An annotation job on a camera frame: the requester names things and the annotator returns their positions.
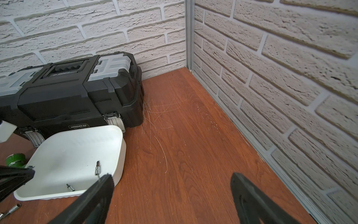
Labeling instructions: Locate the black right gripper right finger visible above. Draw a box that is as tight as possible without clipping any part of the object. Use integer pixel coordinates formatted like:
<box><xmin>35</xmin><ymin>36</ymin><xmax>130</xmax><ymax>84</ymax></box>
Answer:
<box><xmin>230</xmin><ymin>173</ymin><xmax>299</xmax><ymax>224</ymax></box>

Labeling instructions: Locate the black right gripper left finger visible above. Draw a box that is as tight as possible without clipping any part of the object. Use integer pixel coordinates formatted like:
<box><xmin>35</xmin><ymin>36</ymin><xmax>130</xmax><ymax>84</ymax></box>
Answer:
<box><xmin>49</xmin><ymin>174</ymin><xmax>114</xmax><ymax>224</ymax></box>

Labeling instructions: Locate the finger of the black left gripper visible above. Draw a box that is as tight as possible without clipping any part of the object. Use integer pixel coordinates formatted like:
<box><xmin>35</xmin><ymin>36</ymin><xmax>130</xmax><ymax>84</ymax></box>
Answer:
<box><xmin>1</xmin><ymin>166</ymin><xmax>35</xmax><ymax>202</ymax></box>

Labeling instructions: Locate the silver bit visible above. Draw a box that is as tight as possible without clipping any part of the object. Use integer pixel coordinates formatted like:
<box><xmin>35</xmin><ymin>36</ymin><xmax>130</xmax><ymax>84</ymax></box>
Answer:
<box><xmin>66</xmin><ymin>184</ymin><xmax>75</xmax><ymax>192</ymax></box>

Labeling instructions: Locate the dark bit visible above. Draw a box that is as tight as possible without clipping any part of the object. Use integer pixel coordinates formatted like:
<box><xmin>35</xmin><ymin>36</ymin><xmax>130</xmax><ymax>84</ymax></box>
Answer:
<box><xmin>95</xmin><ymin>161</ymin><xmax>101</xmax><ymax>178</ymax></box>

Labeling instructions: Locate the silver socket bit one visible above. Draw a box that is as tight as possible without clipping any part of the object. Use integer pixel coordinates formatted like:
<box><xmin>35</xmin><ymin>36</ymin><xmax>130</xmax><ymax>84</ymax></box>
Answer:
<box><xmin>0</xmin><ymin>203</ymin><xmax>21</xmax><ymax>220</ymax></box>

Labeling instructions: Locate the white plastic storage box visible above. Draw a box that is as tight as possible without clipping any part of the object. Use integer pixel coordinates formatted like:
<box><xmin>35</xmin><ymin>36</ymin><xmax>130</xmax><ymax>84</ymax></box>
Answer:
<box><xmin>14</xmin><ymin>125</ymin><xmax>126</xmax><ymax>201</ymax></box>

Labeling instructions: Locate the green plastic faucet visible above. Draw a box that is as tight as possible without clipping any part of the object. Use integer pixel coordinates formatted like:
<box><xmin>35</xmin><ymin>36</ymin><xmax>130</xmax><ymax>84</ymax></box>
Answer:
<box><xmin>6</xmin><ymin>153</ymin><xmax>27</xmax><ymax>168</ymax></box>

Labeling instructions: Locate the black plastic toolbox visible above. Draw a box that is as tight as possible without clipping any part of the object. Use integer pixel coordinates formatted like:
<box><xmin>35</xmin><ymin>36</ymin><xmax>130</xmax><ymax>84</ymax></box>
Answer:
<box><xmin>1</xmin><ymin>52</ymin><xmax>144</xmax><ymax>147</ymax></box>

